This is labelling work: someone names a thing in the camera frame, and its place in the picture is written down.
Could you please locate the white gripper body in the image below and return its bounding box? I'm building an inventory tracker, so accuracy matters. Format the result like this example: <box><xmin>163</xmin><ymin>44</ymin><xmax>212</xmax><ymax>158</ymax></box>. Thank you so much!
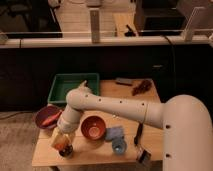
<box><xmin>51</xmin><ymin>124</ymin><xmax>78</xmax><ymax>150</ymax></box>

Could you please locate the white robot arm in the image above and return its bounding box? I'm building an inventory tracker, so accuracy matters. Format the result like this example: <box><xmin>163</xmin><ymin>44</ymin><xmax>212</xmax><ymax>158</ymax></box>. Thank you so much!
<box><xmin>54</xmin><ymin>88</ymin><xmax>213</xmax><ymax>171</ymax></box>

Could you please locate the small metal cup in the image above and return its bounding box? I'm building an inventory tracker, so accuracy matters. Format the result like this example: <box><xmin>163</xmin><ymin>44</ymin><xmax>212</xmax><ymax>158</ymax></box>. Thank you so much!
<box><xmin>59</xmin><ymin>146</ymin><xmax>73</xmax><ymax>158</ymax></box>

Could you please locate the orange carrot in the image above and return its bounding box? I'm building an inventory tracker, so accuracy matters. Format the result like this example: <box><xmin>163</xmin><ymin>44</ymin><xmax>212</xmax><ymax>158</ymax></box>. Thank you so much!
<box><xmin>42</xmin><ymin>112</ymin><xmax>61</xmax><ymax>126</ymax></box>

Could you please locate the purple bowl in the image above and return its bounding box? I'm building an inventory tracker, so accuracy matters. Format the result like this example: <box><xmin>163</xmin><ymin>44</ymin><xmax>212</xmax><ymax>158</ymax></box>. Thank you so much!
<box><xmin>35</xmin><ymin>105</ymin><xmax>62</xmax><ymax>130</ymax></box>

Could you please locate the orange bowl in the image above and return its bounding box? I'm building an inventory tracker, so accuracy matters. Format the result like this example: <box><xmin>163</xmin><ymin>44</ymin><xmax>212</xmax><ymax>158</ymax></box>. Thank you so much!
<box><xmin>81</xmin><ymin>116</ymin><xmax>106</xmax><ymax>140</ymax></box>

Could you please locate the green plastic tray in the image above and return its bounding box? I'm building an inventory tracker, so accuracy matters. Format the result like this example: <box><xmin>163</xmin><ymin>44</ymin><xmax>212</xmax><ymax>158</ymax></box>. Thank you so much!
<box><xmin>47</xmin><ymin>73</ymin><xmax>100</xmax><ymax>106</ymax></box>

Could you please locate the blue cloth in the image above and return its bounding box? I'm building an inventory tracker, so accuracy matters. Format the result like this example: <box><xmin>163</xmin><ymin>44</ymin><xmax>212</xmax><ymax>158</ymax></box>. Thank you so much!
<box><xmin>105</xmin><ymin>126</ymin><xmax>124</xmax><ymax>141</ymax></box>

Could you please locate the pale banana piece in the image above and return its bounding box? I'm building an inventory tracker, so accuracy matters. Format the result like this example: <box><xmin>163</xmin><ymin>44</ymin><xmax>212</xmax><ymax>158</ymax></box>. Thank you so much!
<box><xmin>78</xmin><ymin>80</ymin><xmax>88</xmax><ymax>89</ymax></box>

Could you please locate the grey sponge block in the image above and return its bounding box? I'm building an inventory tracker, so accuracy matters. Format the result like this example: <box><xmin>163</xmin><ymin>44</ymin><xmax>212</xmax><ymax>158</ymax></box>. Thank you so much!
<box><xmin>115</xmin><ymin>78</ymin><xmax>133</xmax><ymax>86</ymax></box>

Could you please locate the dark grape bunch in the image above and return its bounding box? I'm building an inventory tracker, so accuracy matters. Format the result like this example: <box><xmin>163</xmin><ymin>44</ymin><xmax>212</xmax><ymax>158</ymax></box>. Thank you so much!
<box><xmin>132</xmin><ymin>79</ymin><xmax>152</xmax><ymax>96</ymax></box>

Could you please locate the black tool on desk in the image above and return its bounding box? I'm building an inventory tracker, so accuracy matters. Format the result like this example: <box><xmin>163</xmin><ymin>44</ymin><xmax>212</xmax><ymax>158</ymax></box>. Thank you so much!
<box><xmin>124</xmin><ymin>25</ymin><xmax>136</xmax><ymax>37</ymax></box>

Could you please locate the white angled bracket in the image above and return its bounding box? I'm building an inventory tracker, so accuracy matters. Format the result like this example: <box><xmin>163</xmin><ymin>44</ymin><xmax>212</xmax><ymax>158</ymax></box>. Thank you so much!
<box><xmin>182</xmin><ymin>7</ymin><xmax>205</xmax><ymax>41</ymax></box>

